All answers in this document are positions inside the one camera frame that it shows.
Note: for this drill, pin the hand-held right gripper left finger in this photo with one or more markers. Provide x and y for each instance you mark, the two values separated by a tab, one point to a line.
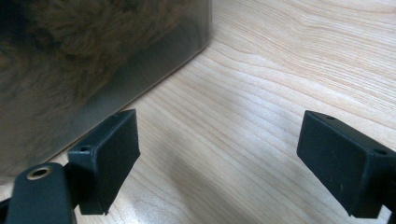
109	161

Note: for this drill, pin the transparent brown storage box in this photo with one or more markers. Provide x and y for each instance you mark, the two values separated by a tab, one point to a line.
149	71

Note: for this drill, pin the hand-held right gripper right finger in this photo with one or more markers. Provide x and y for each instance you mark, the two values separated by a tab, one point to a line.
339	165

